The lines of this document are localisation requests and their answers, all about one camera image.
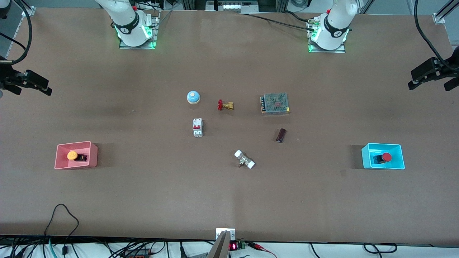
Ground red push button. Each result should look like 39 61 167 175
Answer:
373 152 393 165

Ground pink plastic bin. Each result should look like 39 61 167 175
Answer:
54 141 98 170

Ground cyan plastic bin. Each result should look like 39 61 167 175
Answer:
361 143 405 170

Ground metal mesh power supply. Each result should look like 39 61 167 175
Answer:
260 93 290 115

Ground white capped pipe fitting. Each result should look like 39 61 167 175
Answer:
234 149 256 169

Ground black orange power strip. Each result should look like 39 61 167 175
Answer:
124 248 153 258

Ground grey background equipment box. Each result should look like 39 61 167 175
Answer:
206 0 259 12

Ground red clip lead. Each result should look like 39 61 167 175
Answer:
247 242 278 258

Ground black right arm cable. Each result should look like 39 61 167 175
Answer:
0 0 33 66

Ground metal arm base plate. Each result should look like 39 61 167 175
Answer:
119 11 159 49
308 18 346 53

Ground thin black looped cable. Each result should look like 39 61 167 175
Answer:
44 204 79 255

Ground black cable between bases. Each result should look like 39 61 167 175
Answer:
244 11 316 31

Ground black coiled cable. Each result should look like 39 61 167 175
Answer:
363 243 398 254

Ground silver camera mount bracket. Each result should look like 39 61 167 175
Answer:
216 228 236 241

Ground grey camera mount pole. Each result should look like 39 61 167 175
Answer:
207 231 230 258

